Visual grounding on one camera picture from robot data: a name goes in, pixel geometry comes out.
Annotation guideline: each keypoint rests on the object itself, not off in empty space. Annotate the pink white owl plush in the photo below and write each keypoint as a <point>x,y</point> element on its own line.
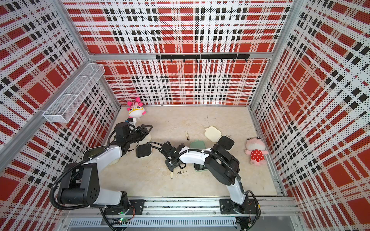
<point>136,109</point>

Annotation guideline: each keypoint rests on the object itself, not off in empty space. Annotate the black wall hook rail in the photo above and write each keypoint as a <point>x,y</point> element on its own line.
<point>202,56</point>

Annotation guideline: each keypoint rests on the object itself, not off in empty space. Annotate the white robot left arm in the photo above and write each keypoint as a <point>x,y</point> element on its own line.
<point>79,187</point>

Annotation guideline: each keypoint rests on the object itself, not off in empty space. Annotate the white wire mesh shelf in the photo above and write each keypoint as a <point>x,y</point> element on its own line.
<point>65,106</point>

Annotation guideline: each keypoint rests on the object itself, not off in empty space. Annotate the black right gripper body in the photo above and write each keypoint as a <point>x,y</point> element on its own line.
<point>169,164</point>

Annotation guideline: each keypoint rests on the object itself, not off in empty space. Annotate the silver clipper bottom right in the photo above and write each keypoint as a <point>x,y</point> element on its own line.
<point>182,172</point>

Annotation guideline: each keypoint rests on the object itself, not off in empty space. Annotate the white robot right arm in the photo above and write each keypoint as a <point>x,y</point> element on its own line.
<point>224,167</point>

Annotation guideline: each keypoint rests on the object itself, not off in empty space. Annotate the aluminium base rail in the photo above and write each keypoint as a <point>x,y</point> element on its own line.
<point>189,214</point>

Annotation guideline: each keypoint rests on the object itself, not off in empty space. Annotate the cream manicure case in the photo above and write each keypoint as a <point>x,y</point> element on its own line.
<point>215,135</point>
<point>144,149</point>

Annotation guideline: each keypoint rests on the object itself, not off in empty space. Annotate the cream nail clipper far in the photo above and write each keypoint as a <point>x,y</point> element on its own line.
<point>187,136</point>

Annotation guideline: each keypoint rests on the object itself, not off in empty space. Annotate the pink frog plush red dress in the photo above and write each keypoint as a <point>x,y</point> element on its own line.
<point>257,150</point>

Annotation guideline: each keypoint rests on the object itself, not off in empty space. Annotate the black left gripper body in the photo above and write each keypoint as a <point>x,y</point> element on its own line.
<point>137,135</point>

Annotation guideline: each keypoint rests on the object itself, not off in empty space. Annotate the mint green manicure case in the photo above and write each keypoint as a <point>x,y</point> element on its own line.
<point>198,145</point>

